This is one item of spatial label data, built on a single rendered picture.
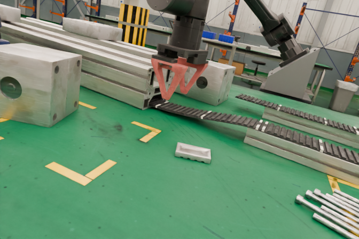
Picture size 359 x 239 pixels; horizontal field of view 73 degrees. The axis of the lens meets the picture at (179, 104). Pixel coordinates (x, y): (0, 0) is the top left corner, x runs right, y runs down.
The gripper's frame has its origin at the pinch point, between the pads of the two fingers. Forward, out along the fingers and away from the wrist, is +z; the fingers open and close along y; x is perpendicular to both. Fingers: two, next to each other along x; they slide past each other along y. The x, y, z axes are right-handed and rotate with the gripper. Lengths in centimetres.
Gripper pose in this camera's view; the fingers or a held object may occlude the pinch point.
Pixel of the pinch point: (176, 92)
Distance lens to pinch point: 50.0
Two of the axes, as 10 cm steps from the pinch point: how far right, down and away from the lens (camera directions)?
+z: -1.9, 9.3, 3.0
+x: 8.7, 3.0, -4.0
